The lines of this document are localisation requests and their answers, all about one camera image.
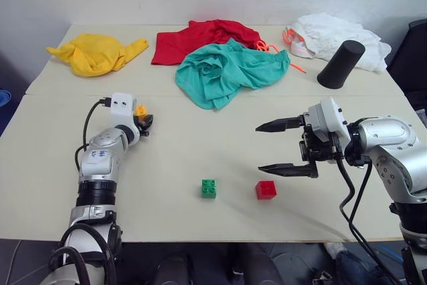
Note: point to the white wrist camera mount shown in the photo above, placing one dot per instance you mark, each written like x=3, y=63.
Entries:
x=328, y=116
x=121, y=111

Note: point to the white crumpled cloth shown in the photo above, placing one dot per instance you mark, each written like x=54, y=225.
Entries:
x=333, y=36

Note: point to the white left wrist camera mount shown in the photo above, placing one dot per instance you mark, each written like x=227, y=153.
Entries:
x=121, y=111

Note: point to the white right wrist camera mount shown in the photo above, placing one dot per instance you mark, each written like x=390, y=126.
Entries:
x=328, y=116

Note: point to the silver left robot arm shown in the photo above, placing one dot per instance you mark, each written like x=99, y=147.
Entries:
x=100, y=159

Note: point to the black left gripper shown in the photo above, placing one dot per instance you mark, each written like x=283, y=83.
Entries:
x=144, y=129

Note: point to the red crumpled cloth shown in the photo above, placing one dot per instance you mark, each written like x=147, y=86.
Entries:
x=200, y=39

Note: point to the black cylindrical cup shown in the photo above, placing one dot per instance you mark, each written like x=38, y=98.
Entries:
x=338, y=64

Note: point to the yellow crumpled cloth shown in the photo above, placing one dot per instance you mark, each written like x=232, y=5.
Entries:
x=95, y=54

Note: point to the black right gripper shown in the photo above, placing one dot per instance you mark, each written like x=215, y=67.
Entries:
x=317, y=149

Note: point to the black chair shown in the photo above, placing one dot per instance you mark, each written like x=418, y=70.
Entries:
x=412, y=61

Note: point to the yellow toy brick cube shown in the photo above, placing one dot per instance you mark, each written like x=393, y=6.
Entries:
x=141, y=112

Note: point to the blue round object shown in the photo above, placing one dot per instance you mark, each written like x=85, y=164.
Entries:
x=4, y=98

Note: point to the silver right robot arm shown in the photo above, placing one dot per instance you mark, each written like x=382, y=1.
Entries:
x=393, y=145

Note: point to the white shoe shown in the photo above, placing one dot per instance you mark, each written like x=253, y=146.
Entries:
x=335, y=249

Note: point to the red toy brick cube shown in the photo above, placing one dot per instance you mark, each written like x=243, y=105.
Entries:
x=266, y=190

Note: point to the teal crumpled cloth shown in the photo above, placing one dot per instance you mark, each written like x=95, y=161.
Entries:
x=230, y=71

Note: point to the green toy brick cube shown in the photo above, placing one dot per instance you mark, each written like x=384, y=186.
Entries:
x=209, y=188

